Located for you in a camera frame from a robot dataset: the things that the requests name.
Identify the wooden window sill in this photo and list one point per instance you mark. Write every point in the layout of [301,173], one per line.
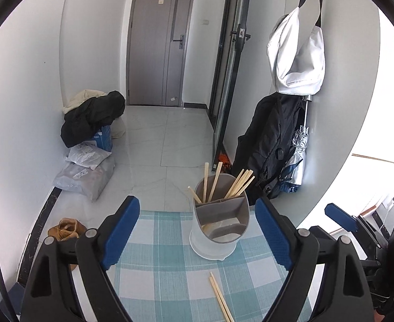
[373,158]

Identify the grey plastic parcel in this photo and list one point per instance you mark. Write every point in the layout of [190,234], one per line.
[83,181]

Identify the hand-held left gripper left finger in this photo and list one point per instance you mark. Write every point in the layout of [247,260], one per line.
[123,231]

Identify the orange red object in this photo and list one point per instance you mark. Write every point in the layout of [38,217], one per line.
[223,158]

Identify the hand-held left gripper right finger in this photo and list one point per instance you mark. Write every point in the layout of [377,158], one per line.
[274,234]

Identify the black jacket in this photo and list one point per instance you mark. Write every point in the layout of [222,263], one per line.
[89,117]

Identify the blue cardboard box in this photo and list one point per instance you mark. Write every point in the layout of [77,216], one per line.
[104,139]

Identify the teal checked tablecloth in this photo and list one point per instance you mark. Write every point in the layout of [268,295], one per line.
[170,268]

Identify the bunch of wooden chopsticks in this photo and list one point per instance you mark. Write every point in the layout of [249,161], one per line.
[206,181]

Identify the black framed glass door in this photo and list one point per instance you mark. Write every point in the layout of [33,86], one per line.
[229,84]

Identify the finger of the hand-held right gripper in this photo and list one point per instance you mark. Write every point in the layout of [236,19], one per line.
[341,216]

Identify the white plastic packet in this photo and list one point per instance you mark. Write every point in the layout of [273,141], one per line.
[88,156]

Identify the white grey-rimmed utensil holder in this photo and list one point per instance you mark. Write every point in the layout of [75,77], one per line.
[203,241]

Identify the brown leather shoes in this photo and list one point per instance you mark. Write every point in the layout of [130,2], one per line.
[64,229]

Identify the black backpack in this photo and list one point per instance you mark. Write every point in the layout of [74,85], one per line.
[267,141]

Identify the dark blue box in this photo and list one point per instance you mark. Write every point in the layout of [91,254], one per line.
[16,290]

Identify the bamboo chopsticks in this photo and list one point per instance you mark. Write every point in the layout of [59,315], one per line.
[221,293]

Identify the white hanging bag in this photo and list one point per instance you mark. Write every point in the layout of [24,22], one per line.
[297,60]

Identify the silver folded umbrella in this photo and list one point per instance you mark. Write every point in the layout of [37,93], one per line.
[296,161]

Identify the grey room door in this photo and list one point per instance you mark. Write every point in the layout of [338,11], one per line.
[156,40]

